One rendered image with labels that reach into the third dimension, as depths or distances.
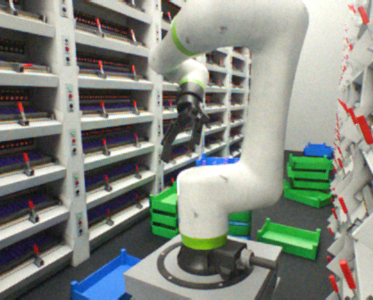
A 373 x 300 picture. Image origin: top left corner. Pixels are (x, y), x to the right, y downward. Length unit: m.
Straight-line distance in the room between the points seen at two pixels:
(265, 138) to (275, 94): 0.11
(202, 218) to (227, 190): 0.09
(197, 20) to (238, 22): 0.08
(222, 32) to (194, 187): 0.34
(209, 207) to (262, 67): 0.34
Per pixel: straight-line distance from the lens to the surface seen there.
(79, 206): 1.45
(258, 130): 0.69
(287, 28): 0.66
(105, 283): 1.39
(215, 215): 0.68
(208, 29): 0.58
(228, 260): 0.70
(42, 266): 1.42
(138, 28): 1.95
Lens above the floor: 0.81
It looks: 11 degrees down
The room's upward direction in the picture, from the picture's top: straight up
